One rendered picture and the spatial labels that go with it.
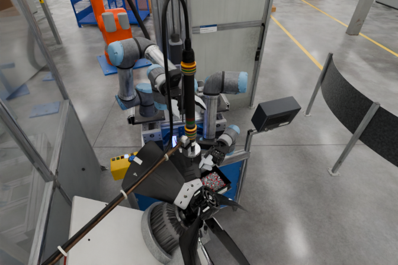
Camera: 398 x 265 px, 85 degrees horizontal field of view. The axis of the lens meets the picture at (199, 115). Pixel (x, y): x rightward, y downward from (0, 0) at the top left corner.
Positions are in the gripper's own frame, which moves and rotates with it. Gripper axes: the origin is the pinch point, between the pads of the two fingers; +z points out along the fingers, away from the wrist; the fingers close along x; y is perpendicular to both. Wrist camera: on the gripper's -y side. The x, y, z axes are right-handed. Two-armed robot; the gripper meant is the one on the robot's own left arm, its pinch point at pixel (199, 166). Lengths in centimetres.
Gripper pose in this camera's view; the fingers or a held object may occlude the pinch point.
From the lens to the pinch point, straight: 112.3
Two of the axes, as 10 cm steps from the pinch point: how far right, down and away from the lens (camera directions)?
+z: -5.6, 5.3, -6.4
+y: 8.3, 4.3, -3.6
